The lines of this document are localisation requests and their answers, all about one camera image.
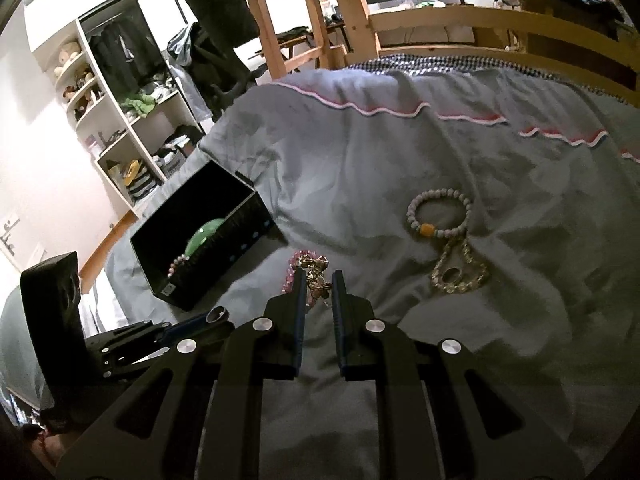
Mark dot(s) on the white shelf unit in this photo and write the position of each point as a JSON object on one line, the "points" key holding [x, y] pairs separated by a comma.
{"points": [[136, 143]]}

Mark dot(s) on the black jewelry box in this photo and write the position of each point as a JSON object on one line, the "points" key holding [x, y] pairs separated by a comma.
{"points": [[211, 193]]}

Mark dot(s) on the checkered bed sheet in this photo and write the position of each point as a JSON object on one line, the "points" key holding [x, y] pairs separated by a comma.
{"points": [[418, 65]]}

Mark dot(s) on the black office chair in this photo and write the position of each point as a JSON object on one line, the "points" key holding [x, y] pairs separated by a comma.
{"points": [[228, 24]]}

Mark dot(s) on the wooden bed frame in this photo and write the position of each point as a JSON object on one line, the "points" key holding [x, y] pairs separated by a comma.
{"points": [[614, 68]]}

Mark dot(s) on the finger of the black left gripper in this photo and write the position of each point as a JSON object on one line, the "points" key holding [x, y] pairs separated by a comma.
{"points": [[189, 328]]}

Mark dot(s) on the green jade bangle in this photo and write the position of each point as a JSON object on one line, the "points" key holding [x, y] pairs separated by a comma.
{"points": [[206, 231]]}

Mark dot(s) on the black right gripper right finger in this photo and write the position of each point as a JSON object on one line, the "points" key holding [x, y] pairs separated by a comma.
{"points": [[350, 315]]}

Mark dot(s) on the grey duvet with red trim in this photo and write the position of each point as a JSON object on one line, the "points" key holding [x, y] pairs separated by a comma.
{"points": [[509, 353]]}

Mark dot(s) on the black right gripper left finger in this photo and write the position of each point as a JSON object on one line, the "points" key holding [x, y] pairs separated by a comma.
{"points": [[286, 336]]}

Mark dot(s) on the gold flower brooch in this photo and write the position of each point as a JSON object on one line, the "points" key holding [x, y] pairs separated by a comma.
{"points": [[318, 288]]}

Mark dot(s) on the grey bead bracelet orange bead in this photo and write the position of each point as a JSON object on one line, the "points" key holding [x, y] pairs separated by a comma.
{"points": [[439, 213]]}

